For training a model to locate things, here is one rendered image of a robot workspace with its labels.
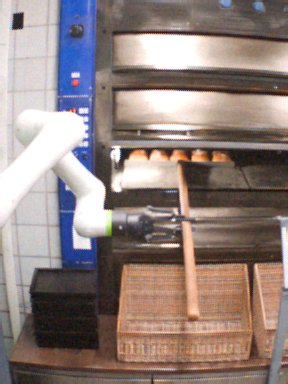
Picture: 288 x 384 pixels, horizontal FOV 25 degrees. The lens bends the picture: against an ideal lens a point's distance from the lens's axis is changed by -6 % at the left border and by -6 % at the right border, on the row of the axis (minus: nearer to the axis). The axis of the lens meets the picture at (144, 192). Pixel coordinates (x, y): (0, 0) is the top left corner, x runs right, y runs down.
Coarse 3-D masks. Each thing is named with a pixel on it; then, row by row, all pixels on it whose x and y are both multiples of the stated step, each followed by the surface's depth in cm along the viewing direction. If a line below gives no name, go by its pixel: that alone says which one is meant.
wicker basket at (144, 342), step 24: (144, 264) 301; (168, 288) 299; (216, 288) 298; (120, 312) 270; (144, 312) 300; (216, 312) 298; (240, 312) 298; (120, 336) 259; (144, 336) 259; (168, 336) 258; (192, 336) 258; (216, 336) 258; (240, 336) 282; (120, 360) 262; (144, 360) 262; (168, 360) 261; (192, 360) 261; (216, 360) 260
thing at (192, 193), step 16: (112, 192) 295; (128, 192) 295; (144, 192) 294; (160, 192) 294; (176, 192) 294; (192, 192) 294; (208, 192) 294; (224, 192) 293; (240, 192) 293; (256, 192) 293; (272, 192) 293
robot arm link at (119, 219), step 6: (114, 216) 242; (120, 216) 241; (126, 216) 242; (114, 222) 241; (120, 222) 241; (126, 222) 241; (114, 228) 241; (120, 228) 240; (126, 228) 242; (114, 234) 243; (120, 234) 242; (126, 234) 243
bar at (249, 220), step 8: (248, 216) 258; (256, 216) 258; (264, 216) 258; (272, 216) 258; (280, 216) 258; (160, 224) 259; (168, 224) 259; (176, 224) 259; (232, 224) 259; (240, 224) 258; (248, 224) 258; (280, 224) 257; (280, 304) 244; (280, 312) 243; (280, 320) 244; (280, 328) 245; (280, 336) 246; (280, 344) 247; (280, 352) 248; (272, 360) 250; (280, 360) 249; (272, 368) 250; (280, 368) 250; (272, 376) 251
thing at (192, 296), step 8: (184, 176) 308; (184, 184) 294; (184, 192) 281; (184, 200) 269; (184, 208) 258; (184, 224) 240; (184, 232) 232; (184, 240) 224; (184, 248) 218; (192, 248) 216; (184, 256) 210; (192, 256) 209; (184, 264) 205; (192, 264) 202; (192, 272) 195; (192, 280) 189; (192, 288) 183; (192, 296) 178; (192, 304) 172; (192, 312) 168; (192, 320) 168
